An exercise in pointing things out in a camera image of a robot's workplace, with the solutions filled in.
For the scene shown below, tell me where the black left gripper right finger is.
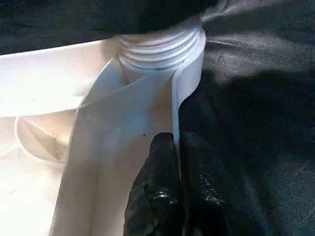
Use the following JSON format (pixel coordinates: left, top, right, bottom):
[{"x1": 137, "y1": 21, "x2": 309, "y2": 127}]
[{"x1": 180, "y1": 131, "x2": 257, "y2": 236}]

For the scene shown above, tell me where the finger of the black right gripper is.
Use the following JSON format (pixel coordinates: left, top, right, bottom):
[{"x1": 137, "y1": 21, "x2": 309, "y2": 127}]
[{"x1": 113, "y1": 0, "x2": 220, "y2": 36}]

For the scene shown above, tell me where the black work mat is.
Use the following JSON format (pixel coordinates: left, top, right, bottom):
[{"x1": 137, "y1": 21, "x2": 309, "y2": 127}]
[{"x1": 0, "y1": 0, "x2": 315, "y2": 236}]

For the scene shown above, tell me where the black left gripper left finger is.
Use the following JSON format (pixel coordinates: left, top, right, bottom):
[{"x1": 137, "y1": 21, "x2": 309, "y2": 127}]
[{"x1": 123, "y1": 132, "x2": 184, "y2": 236}]

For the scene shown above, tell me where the white plastic table leg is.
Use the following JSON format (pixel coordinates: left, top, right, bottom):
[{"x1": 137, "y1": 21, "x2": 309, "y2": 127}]
[{"x1": 118, "y1": 25, "x2": 205, "y2": 72}]

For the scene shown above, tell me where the white plastic table top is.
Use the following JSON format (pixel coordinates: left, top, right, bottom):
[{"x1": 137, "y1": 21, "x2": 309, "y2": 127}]
[{"x1": 0, "y1": 29, "x2": 207, "y2": 236}]

